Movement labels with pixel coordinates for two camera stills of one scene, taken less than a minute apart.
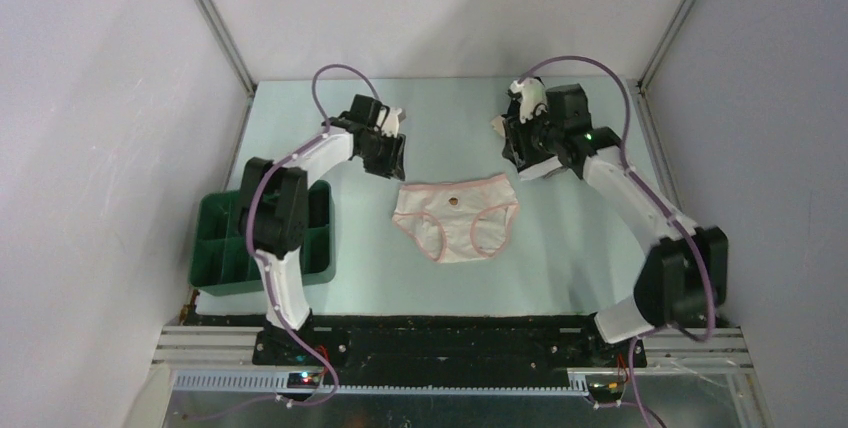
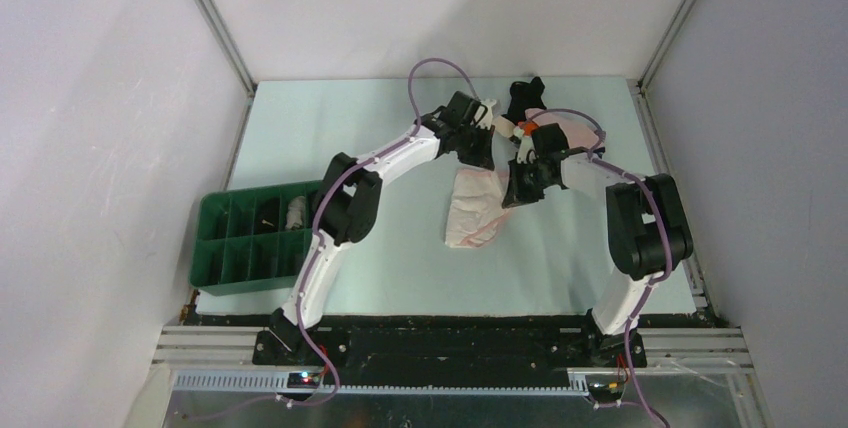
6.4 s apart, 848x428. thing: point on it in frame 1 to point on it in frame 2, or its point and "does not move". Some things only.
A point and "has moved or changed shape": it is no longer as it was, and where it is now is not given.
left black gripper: x=393 y=165 to x=482 y=156
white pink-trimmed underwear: x=460 y=220 has moved or changed shape
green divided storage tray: x=220 y=264 does not move
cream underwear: x=498 y=125 does not move
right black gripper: x=515 y=147 to x=516 y=194
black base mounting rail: x=448 y=348 does not move
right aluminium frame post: x=682 y=15 does not move
